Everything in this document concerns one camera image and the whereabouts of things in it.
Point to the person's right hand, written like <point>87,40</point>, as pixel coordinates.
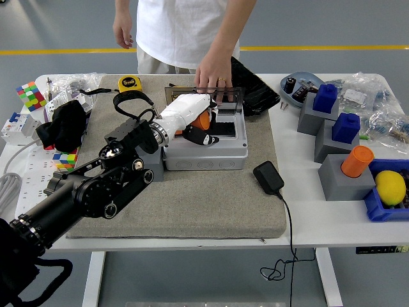
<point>123,32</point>

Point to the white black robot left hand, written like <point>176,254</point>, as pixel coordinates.
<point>183,108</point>

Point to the person's left hand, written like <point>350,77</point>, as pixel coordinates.
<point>214,72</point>

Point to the orange cylinder battery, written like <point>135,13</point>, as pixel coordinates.
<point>356,161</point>
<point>202,121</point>

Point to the smoky transparent box lid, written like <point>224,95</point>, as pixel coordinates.
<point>234,99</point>

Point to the person's left forearm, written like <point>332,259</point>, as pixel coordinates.
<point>234,28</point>

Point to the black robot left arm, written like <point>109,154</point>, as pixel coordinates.
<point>64,195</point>

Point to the person's right forearm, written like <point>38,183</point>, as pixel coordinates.
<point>123,8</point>

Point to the grey plastic junction box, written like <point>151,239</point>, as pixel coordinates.
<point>211,158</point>

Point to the yellow square tape measure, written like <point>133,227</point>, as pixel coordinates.
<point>129,83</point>

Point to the person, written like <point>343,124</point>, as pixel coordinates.
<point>182,28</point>

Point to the grey block with round hole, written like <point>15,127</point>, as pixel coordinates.
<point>156,164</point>

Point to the clear bag of parts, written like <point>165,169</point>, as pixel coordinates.
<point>75,81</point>

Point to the black capacitor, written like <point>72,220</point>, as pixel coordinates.
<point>290,84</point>

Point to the dark brown capacitor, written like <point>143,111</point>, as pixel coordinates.
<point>299,94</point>

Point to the grey-blue oval dish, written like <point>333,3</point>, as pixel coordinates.
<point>303,76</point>

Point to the slim metal pen tool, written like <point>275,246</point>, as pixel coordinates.
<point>49,88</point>

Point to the silver metal part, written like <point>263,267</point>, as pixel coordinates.
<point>307,85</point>

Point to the grey-brown fabric mat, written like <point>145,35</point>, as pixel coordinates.
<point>198,204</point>

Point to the white printed package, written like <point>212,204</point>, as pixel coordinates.
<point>56,102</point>

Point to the grey block holder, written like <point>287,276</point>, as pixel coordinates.
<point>338,188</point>
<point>326,147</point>
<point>308,123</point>

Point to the black power adapter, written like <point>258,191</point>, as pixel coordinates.
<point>268,177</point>

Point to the colourful puzzle cube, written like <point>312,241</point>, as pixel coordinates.
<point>65,160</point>
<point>30,96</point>

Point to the black cloth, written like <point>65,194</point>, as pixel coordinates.
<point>64,128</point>

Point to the blue plastic block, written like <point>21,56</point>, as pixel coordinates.
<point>325,97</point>
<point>345,128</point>

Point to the white circuit breaker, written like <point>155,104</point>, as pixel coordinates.
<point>19,128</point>

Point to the clear bag of components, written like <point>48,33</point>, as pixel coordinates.
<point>361,92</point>
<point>388,128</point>

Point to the white power strip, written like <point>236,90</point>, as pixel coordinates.
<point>35,176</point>

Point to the small green part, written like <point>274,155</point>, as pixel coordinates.
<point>364,137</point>

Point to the white table leg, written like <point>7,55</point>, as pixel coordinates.
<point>329,278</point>
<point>93,278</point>

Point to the blue plastic bin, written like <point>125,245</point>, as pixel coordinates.
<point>375,208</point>

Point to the yellow lemon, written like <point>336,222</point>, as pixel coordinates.
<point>390,188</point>

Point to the dark capacitor in bin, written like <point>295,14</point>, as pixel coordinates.
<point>405,175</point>

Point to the black table control panel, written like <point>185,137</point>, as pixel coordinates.
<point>380,249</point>

